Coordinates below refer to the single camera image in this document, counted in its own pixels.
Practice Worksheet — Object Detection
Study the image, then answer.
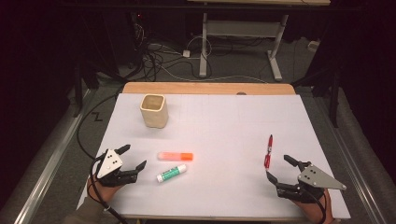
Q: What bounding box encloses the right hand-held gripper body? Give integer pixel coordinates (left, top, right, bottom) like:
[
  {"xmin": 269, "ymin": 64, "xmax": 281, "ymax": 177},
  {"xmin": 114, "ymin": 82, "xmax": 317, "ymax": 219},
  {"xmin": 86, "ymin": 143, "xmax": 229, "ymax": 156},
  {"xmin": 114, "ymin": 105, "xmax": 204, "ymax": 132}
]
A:
[{"xmin": 275, "ymin": 161, "xmax": 347, "ymax": 204}]

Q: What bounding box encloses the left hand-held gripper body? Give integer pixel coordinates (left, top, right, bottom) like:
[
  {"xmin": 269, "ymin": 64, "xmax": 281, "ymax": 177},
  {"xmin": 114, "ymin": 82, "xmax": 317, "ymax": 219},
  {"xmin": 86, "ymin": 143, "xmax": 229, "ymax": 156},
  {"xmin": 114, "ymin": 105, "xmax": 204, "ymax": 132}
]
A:
[{"xmin": 92, "ymin": 148, "xmax": 139, "ymax": 189}]

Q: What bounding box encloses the orange highlighter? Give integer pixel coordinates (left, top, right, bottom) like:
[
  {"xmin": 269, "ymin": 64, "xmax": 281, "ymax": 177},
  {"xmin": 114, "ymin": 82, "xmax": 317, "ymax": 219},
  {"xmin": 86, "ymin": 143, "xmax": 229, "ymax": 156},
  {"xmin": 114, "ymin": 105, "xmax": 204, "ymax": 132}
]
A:
[{"xmin": 157, "ymin": 151, "xmax": 194, "ymax": 162}]

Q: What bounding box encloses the beige square cup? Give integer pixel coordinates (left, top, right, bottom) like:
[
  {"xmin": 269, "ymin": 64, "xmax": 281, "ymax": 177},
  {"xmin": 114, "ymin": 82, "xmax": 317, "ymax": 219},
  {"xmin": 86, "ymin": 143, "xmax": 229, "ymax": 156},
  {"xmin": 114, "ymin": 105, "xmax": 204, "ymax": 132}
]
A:
[{"xmin": 139, "ymin": 93, "xmax": 170, "ymax": 129}]

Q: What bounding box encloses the person's left hand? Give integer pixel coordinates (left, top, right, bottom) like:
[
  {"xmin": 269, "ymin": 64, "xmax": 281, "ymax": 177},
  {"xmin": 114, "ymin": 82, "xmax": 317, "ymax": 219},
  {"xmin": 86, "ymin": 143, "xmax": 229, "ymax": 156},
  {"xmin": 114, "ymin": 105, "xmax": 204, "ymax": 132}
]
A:
[{"xmin": 87, "ymin": 175, "xmax": 124, "ymax": 203}]

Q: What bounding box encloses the person's right hand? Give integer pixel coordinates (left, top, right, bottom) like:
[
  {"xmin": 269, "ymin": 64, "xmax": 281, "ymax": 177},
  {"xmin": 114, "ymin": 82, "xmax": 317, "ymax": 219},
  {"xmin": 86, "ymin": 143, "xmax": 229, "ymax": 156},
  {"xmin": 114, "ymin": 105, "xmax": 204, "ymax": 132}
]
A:
[{"xmin": 292, "ymin": 189, "xmax": 334, "ymax": 224}]

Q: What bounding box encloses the red pen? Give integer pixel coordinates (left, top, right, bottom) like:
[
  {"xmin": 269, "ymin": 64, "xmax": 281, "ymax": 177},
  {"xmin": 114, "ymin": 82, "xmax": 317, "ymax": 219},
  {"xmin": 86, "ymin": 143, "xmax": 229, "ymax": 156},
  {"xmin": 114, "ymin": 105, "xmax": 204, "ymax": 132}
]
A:
[{"xmin": 263, "ymin": 133, "xmax": 275, "ymax": 171}]

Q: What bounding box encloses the white table cover sheet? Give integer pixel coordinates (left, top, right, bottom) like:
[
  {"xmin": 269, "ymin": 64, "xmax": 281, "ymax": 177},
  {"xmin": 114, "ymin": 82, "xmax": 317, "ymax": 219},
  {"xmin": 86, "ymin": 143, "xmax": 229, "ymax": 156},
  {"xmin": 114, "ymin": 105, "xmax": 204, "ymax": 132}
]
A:
[{"xmin": 76, "ymin": 92, "xmax": 352, "ymax": 220}]

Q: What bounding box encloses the black metal stand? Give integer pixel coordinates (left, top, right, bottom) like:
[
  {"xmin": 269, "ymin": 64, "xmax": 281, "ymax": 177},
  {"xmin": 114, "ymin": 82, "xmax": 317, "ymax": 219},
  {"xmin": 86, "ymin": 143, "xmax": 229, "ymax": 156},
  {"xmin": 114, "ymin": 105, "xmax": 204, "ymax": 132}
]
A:
[
  {"xmin": 72, "ymin": 59, "xmax": 101, "ymax": 119},
  {"xmin": 291, "ymin": 64, "xmax": 342, "ymax": 129}
]

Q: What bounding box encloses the right hand-held gripper cable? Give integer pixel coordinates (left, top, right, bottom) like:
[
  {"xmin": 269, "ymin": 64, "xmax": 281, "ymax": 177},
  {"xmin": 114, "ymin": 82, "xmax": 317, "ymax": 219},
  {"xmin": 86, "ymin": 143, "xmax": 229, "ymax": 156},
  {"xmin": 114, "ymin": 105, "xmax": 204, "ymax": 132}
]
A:
[{"xmin": 299, "ymin": 184, "xmax": 328, "ymax": 224}]

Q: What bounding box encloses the hand-held gripper cable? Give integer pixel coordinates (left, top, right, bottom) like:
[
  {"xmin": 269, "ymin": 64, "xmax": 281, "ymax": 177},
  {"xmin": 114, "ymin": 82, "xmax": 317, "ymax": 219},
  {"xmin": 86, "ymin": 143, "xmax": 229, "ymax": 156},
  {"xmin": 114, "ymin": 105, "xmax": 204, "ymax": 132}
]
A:
[
  {"xmin": 299, "ymin": 184, "xmax": 328, "ymax": 224},
  {"xmin": 86, "ymin": 157, "xmax": 129, "ymax": 224}
]

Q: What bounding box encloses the left hand-held gripper cable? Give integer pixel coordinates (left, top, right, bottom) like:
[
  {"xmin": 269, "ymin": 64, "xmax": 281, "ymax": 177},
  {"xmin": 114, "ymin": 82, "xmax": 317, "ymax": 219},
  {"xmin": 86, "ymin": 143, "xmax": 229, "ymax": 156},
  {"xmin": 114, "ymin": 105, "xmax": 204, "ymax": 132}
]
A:
[{"xmin": 86, "ymin": 157, "xmax": 129, "ymax": 224}]

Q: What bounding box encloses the metal floor rail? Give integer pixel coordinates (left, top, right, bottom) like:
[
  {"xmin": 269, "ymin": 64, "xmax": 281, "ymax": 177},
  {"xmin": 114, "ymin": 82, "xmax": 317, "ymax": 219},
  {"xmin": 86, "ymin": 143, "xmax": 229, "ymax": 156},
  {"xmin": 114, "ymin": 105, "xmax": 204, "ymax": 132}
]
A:
[
  {"xmin": 12, "ymin": 88, "xmax": 96, "ymax": 224},
  {"xmin": 314, "ymin": 96, "xmax": 387, "ymax": 224}
]

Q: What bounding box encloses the long black floor cable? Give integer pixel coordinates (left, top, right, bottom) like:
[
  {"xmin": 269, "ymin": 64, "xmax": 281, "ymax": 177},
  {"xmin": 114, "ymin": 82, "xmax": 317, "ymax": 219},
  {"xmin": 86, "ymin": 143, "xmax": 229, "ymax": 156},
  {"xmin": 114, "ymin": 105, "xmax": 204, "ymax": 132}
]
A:
[{"xmin": 76, "ymin": 85, "xmax": 125, "ymax": 161}]

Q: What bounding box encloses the tangle of black floor cables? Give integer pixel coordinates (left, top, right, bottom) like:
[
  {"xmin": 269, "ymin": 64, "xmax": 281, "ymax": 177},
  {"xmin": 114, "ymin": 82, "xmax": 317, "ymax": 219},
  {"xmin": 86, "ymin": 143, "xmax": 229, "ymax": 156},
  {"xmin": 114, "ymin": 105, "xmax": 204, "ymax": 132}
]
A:
[{"xmin": 129, "ymin": 12, "xmax": 206, "ymax": 82}]

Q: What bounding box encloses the long white floor cable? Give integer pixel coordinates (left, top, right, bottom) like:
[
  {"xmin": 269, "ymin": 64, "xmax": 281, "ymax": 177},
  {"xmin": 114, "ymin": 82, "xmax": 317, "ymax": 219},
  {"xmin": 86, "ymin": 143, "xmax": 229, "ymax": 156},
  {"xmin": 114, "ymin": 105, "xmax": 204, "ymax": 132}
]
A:
[{"xmin": 160, "ymin": 63, "xmax": 269, "ymax": 84}]

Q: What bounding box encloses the white metal desk frame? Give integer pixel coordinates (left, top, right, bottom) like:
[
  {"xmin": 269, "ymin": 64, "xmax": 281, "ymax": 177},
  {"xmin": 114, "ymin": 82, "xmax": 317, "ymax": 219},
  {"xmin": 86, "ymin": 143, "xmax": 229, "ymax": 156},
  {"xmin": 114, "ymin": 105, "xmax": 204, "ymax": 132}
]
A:
[{"xmin": 186, "ymin": 0, "xmax": 332, "ymax": 82}]

